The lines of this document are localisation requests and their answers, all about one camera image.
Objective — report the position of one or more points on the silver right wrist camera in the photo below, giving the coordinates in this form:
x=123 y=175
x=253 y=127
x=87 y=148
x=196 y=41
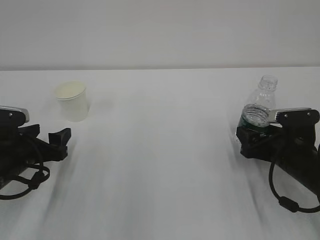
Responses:
x=298 y=123

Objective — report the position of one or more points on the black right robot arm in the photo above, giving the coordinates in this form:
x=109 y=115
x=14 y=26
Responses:
x=307 y=174

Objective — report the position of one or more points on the white paper cup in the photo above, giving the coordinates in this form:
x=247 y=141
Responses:
x=72 y=99

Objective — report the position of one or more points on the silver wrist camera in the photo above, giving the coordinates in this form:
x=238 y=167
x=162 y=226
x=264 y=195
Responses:
x=298 y=123
x=13 y=117

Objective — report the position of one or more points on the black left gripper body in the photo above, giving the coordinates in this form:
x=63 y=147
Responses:
x=18 y=150

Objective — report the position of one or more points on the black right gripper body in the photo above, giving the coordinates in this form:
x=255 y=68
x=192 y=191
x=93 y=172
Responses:
x=278 y=142

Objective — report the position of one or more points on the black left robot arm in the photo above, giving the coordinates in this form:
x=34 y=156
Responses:
x=32 y=176

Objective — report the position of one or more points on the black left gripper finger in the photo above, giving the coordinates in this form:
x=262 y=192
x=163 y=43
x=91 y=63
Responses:
x=60 y=138
x=31 y=130

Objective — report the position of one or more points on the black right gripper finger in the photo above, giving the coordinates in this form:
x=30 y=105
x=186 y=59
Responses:
x=251 y=137

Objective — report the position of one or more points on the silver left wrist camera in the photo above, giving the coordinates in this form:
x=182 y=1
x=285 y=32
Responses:
x=13 y=117

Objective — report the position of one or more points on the clear plastic water bottle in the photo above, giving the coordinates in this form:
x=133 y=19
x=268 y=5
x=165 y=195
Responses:
x=255 y=113

